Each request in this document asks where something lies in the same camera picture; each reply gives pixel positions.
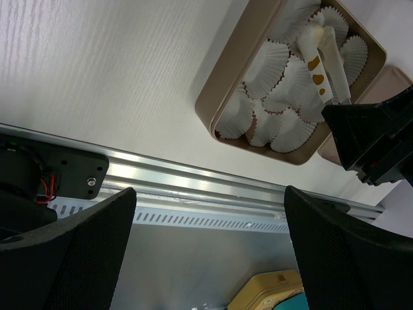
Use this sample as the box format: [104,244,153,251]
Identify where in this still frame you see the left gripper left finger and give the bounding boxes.
[1,187,136,309]

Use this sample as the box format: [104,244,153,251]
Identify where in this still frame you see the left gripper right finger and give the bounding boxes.
[284,186,412,309]

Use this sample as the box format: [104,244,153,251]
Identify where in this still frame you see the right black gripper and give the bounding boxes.
[322,87,412,186]

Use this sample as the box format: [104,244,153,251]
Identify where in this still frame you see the white tweezers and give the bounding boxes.
[296,23,351,104]

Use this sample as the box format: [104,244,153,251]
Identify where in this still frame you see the white chocolate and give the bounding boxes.
[307,23,325,46]

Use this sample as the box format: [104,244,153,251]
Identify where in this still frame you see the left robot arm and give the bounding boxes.
[1,149,412,309]

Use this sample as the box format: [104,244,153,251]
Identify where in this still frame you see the teal object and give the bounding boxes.
[274,293,309,310]

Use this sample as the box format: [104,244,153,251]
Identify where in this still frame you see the gold tin lid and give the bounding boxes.
[317,65,412,166]

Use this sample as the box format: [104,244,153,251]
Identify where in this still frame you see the yellow tin box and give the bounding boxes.
[227,269,304,310]

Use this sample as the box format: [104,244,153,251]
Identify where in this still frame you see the gold tin box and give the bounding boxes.
[195,1,387,165]

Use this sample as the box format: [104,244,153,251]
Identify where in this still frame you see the white slotted cable duct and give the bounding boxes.
[48,201,291,233]

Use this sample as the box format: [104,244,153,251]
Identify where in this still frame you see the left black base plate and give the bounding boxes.
[1,134,109,203]

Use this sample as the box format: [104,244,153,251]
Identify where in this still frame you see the aluminium rail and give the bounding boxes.
[0,122,385,220]

